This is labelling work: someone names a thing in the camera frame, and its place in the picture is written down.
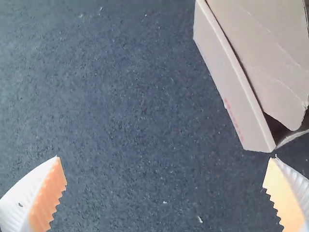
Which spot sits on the cardboard box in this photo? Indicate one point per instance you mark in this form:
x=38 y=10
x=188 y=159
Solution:
x=256 y=48

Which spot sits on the black mat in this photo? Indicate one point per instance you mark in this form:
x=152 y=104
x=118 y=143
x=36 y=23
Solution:
x=108 y=96

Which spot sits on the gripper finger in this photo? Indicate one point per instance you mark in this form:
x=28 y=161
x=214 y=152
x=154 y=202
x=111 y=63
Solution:
x=287 y=193
x=29 y=200

